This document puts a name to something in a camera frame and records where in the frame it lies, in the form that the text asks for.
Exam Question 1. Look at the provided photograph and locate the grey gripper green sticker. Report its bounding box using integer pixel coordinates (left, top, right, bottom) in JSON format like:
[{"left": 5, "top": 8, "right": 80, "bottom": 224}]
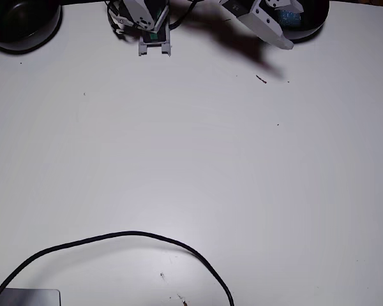
[{"left": 219, "top": 0, "right": 304, "bottom": 50}]

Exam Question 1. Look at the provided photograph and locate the blue foam cube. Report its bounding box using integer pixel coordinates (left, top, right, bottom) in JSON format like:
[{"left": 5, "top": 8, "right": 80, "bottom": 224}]
[{"left": 275, "top": 8, "right": 303, "bottom": 29}]

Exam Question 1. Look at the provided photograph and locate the black round bowl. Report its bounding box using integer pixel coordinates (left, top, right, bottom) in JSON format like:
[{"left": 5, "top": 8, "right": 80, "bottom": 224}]
[
  {"left": 0, "top": 0, "right": 62, "bottom": 54},
  {"left": 244, "top": 0, "right": 330, "bottom": 41}
]

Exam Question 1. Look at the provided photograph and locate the black three-wire servo cable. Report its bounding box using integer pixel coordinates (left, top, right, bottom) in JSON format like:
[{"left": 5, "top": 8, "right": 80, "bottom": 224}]
[{"left": 169, "top": 0, "right": 201, "bottom": 29}]

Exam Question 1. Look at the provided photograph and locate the thick black monitor cable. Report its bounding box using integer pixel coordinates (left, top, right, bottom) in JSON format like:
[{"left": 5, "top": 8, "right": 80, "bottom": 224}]
[{"left": 0, "top": 231, "right": 236, "bottom": 306}]

